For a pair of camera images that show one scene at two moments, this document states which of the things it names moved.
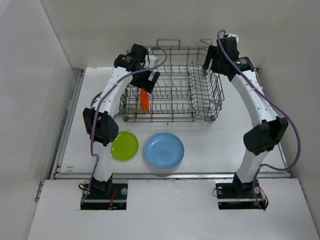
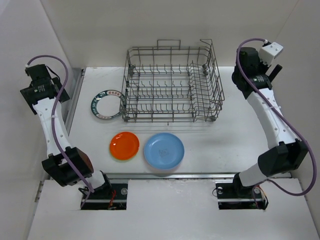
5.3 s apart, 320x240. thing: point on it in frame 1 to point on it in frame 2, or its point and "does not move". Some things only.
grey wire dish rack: (183, 92) does not move
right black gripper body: (218, 62) to (263, 67)
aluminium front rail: (204, 176) does not move
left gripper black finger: (155, 78) to (28, 95)
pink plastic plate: (162, 170) does not move
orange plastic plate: (144, 100) to (124, 145)
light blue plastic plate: (164, 151) does not move
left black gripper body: (141, 80) to (52, 82)
